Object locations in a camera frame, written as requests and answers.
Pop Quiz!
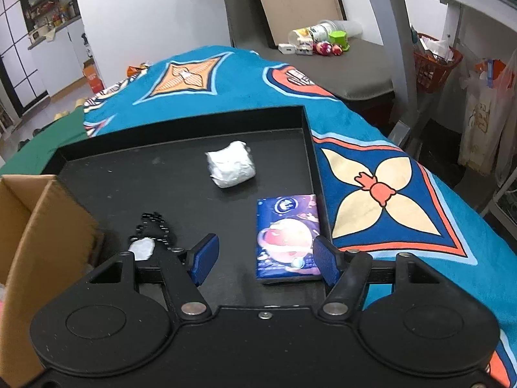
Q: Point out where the black plush toy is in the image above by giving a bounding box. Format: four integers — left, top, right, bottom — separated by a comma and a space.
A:
128, 211, 183, 263

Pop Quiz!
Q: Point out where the black-framed brown board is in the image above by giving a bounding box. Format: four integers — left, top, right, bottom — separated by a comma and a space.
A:
246, 0, 348, 48

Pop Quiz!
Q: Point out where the orange bag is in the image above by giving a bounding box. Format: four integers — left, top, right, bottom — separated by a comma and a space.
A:
126, 62, 153, 78

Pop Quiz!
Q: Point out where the brown cardboard box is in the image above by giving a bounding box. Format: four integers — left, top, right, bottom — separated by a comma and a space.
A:
0, 174, 104, 388

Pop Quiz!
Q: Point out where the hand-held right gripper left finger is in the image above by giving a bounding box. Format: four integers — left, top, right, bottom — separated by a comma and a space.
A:
83, 232, 221, 320

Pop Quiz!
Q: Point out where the hanging translucent plastic bag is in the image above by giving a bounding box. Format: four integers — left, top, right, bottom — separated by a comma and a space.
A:
469, 48, 517, 187

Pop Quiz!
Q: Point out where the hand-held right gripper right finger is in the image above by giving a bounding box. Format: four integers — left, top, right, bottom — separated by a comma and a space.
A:
313, 235, 443, 318

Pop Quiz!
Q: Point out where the blue printed tissue packet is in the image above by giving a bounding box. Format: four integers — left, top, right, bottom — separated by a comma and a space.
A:
255, 194, 324, 286

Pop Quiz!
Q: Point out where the black tray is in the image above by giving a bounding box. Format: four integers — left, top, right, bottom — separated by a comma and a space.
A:
48, 105, 336, 308

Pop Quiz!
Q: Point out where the red plastic basket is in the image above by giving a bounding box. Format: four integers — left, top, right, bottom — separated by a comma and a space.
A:
412, 32, 464, 94

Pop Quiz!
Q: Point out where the black-framed sliding door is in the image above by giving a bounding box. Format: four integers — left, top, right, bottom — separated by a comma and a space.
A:
0, 0, 51, 118

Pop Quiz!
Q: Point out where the green bed sheet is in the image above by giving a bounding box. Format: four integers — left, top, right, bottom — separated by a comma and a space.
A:
0, 109, 88, 177

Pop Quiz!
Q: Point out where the beige tote bag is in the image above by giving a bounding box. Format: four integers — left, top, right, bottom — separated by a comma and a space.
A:
458, 85, 510, 177

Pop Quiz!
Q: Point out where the orange cardboard box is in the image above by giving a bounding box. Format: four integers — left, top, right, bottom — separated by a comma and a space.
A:
82, 59, 105, 94

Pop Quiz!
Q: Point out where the grey desk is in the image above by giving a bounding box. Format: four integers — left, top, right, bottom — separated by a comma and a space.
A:
354, 0, 517, 139

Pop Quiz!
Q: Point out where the small green cup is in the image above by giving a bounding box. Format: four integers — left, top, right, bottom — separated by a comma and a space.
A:
328, 29, 352, 52

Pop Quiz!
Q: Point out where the white kitchen counter cabinet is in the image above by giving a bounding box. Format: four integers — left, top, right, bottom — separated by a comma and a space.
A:
28, 20, 94, 98

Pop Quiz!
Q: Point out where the blue printed blanket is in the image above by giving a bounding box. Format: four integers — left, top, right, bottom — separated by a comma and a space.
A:
83, 44, 517, 388

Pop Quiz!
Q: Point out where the white crumpled tissue wad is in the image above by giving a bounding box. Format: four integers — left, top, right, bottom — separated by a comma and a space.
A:
206, 141, 257, 189

